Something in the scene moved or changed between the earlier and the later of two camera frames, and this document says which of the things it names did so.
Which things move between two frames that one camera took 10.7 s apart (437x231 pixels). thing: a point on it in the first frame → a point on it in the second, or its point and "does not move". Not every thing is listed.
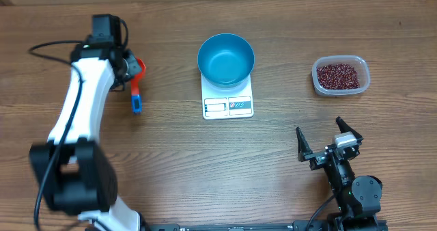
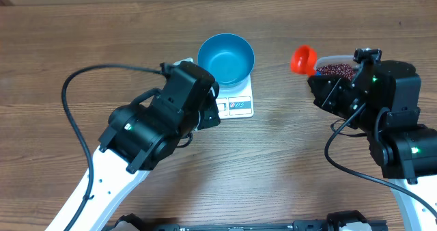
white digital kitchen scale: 220,102 does not move
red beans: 337,76 does not move
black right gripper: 319,158 → 336,87
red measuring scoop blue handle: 136,96 → 303,61
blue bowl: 225,61 does not move
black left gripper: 135,68 → 211,117
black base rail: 308,225 does not move
